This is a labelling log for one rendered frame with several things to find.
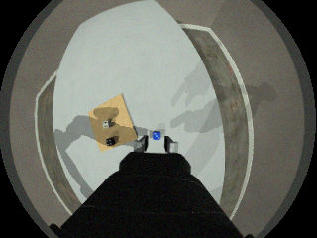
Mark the tan flat square mat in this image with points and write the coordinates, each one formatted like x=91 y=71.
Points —
x=122 y=129

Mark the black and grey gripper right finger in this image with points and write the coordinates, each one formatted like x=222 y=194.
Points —
x=170 y=146

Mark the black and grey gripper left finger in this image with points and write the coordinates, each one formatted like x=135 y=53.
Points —
x=141 y=145

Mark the blue die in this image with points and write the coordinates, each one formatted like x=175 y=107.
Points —
x=156 y=135

